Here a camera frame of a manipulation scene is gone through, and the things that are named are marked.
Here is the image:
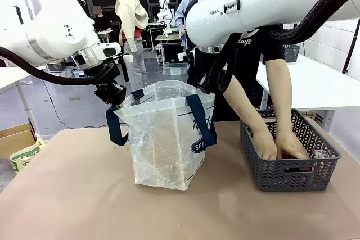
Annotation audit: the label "left arm black cable sleeve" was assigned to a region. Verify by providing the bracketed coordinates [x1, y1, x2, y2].
[0, 46, 98, 86]

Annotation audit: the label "person's right hand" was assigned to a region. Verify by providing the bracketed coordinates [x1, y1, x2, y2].
[252, 127, 279, 161]

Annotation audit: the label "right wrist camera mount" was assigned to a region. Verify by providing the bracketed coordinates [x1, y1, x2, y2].
[177, 50, 195, 63]

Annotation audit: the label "white table with round leg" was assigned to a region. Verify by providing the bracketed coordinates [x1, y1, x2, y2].
[0, 65, 47, 139]

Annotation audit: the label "person in red shirt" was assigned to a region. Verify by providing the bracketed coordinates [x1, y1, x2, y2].
[174, 0, 199, 52]

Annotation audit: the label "mannequin with cream shirt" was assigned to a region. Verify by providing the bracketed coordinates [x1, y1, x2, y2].
[110, 0, 150, 92]

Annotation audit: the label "black tripod leg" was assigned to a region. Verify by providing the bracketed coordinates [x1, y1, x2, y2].
[341, 17, 360, 75]

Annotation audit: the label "person's right forearm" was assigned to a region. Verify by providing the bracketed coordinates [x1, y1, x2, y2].
[222, 75, 267, 137]

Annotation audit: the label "seated person in black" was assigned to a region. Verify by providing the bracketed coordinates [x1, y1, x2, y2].
[93, 6, 113, 41]

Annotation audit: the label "arm black cable sleeve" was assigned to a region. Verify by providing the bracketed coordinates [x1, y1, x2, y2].
[0, 46, 98, 86]
[208, 0, 360, 94]

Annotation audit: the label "person in black t-shirt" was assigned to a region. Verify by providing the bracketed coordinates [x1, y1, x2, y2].
[193, 0, 286, 121]

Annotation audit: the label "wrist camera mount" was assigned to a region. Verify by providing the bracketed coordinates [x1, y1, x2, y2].
[114, 53, 133, 68]
[177, 50, 195, 63]

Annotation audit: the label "black tripod stand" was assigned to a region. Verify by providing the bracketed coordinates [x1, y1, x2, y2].
[12, 5, 25, 26]

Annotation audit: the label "person's left hand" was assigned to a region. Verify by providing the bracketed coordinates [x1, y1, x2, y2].
[274, 130, 311, 161]

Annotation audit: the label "white side table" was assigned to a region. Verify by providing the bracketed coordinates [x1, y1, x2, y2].
[255, 53, 360, 117]

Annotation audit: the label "small wood top table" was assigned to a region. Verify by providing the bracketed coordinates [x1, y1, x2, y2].
[155, 34, 181, 44]

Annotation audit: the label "green and white sack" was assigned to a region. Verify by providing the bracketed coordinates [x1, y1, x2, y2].
[10, 138, 46, 172]

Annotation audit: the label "clear plastic storage box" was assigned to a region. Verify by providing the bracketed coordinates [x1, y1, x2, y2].
[162, 62, 188, 76]

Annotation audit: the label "clear plastic package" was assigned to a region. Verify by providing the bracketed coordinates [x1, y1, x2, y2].
[312, 150, 331, 160]

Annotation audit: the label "brown cardboard box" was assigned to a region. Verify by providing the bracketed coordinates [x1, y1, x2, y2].
[0, 123, 38, 160]

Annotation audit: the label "right arm black cable sleeve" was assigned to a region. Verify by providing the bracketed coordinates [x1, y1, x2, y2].
[208, 0, 360, 94]

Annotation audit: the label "grey wall board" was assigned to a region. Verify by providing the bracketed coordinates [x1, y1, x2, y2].
[24, 0, 46, 21]

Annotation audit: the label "translucent shopping bag navy handles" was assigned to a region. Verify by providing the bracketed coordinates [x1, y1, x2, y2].
[105, 80, 218, 192]

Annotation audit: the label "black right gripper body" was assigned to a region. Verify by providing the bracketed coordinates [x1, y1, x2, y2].
[187, 47, 218, 95]

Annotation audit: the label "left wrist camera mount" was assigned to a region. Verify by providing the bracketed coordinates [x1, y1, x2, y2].
[114, 53, 133, 68]

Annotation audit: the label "person's left forearm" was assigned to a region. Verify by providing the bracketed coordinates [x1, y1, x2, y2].
[265, 58, 293, 139]

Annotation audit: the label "red packaged item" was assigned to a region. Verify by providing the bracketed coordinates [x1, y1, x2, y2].
[281, 152, 315, 173]

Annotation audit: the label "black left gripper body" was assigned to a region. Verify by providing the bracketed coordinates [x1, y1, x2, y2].
[91, 64, 127, 106]

